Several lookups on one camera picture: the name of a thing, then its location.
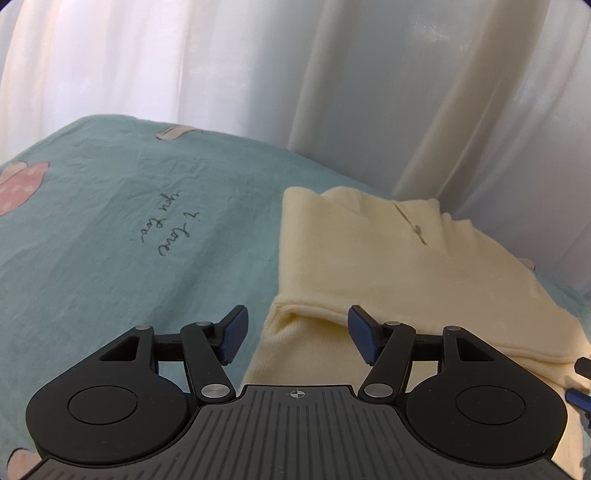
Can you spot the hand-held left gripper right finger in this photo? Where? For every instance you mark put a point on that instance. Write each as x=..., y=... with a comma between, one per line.
x=363, y=334

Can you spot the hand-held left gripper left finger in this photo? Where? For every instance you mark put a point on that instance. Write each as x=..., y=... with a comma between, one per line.
x=233, y=333

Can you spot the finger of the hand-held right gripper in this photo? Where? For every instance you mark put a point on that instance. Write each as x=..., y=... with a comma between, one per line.
x=583, y=366
x=580, y=398

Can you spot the cream knit garment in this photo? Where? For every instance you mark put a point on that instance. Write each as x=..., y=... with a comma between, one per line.
x=388, y=267

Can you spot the teal printed bed sheet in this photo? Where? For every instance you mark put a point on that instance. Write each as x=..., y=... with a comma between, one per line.
x=115, y=258

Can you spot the cream curtain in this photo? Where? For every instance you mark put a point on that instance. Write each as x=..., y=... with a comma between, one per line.
x=466, y=101

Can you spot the white sheer curtain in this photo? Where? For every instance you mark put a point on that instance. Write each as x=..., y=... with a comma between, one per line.
x=138, y=60

